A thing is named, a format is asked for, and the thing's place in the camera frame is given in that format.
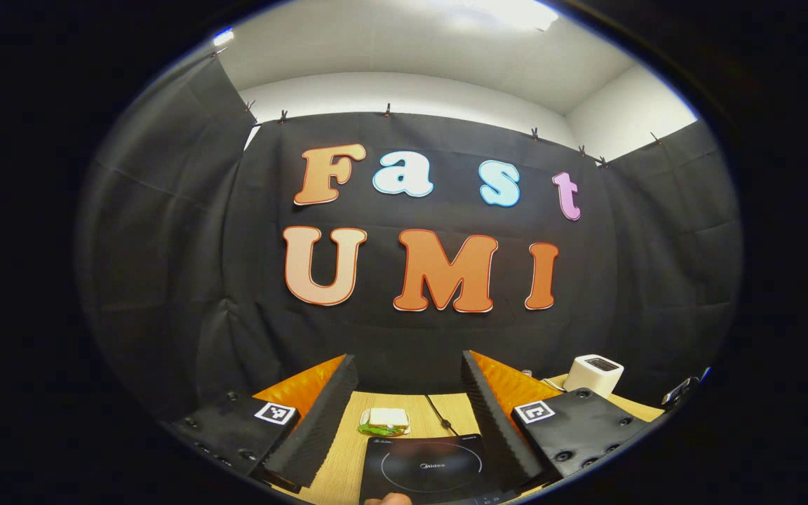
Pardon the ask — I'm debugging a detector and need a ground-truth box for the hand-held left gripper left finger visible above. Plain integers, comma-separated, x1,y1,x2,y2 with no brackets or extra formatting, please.
161,353,361,494

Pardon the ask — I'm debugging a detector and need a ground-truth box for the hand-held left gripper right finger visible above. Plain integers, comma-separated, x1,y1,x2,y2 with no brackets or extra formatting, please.
460,349,670,493

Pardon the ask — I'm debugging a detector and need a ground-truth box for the black induction cooktop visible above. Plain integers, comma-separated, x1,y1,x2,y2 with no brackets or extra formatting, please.
360,433,520,505

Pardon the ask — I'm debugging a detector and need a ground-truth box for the sandwich with lettuce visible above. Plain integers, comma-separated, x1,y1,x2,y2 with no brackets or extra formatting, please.
358,408,412,437

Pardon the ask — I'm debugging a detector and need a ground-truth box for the white toaster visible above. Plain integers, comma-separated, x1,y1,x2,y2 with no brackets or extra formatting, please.
563,354,625,399

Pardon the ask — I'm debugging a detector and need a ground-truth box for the row of cloth clips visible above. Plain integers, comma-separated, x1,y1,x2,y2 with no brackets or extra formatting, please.
209,46,663,169

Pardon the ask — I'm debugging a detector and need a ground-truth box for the large ceiling light panel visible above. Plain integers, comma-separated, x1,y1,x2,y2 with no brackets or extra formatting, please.
439,0,560,32

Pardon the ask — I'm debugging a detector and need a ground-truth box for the black power cable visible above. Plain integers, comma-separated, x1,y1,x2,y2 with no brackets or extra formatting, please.
424,394,459,437

